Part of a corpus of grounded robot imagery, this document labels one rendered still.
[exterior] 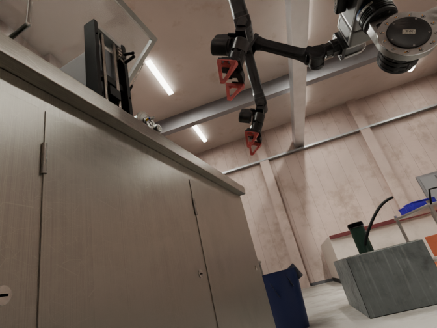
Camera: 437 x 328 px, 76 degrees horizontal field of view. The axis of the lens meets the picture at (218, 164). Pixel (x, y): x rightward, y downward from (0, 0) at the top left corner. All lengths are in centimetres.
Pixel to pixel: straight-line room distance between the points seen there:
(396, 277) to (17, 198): 272
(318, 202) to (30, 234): 910
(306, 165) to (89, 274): 936
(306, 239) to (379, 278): 645
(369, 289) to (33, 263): 260
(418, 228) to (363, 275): 416
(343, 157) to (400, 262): 728
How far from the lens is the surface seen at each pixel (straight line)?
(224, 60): 93
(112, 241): 57
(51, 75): 59
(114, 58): 119
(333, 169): 972
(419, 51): 124
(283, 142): 1006
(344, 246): 650
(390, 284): 285
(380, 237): 664
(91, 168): 59
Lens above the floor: 47
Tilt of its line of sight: 24 degrees up
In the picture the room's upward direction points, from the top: 14 degrees counter-clockwise
